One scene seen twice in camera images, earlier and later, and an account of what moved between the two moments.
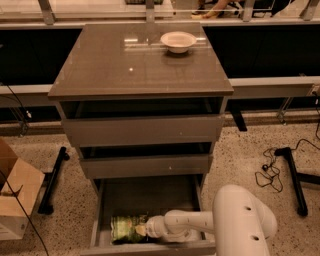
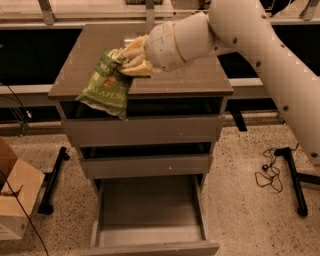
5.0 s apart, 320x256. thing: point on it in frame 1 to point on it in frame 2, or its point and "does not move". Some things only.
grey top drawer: (141, 122) does not move
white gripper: (154, 226) to (160, 46)
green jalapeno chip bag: (124, 229) to (108, 87)
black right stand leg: (296, 180) does not move
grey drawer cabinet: (144, 103) does not move
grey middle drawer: (146, 160) does not move
